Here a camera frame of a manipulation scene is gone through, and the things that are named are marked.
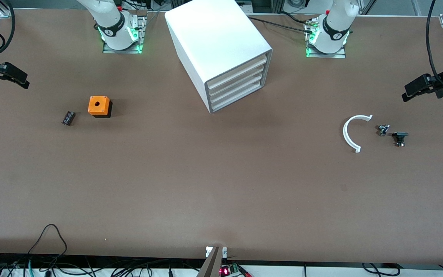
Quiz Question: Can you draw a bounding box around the circuit board with red light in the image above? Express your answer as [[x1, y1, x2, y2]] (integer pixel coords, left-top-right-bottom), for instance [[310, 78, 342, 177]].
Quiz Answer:
[[220, 263, 253, 277]]

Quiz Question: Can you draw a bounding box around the thin black looped cable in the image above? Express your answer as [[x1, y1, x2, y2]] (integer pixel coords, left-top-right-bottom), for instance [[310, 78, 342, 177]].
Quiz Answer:
[[27, 224, 68, 256]]

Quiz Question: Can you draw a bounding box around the white drawer cabinet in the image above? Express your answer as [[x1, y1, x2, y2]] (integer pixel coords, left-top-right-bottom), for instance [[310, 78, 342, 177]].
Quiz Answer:
[[165, 0, 273, 114]]

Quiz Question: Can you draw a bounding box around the aluminium bar with brackets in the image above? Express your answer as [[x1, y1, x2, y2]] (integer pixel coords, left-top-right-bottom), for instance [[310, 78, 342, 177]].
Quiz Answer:
[[197, 246, 228, 277]]

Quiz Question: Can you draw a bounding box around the orange box with black base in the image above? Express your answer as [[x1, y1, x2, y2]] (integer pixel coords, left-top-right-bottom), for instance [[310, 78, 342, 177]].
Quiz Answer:
[[88, 96, 113, 118]]

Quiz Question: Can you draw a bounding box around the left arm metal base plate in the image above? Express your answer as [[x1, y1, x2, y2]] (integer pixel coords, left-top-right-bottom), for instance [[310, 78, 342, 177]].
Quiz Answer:
[[305, 17, 346, 59]]

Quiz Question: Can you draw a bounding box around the black button part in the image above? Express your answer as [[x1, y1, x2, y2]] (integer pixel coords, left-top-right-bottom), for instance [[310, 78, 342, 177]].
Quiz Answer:
[[392, 132, 409, 148]]

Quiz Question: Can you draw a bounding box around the white half ring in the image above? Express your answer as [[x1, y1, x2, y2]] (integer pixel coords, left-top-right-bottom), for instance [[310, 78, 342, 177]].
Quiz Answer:
[[343, 114, 373, 154]]

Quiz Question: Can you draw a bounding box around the black cable to arm base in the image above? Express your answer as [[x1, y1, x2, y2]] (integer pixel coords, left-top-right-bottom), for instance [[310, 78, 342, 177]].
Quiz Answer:
[[246, 15, 314, 33]]

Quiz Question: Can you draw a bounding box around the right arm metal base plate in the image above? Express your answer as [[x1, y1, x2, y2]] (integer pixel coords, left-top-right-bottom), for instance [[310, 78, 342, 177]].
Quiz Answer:
[[102, 10, 147, 54]]

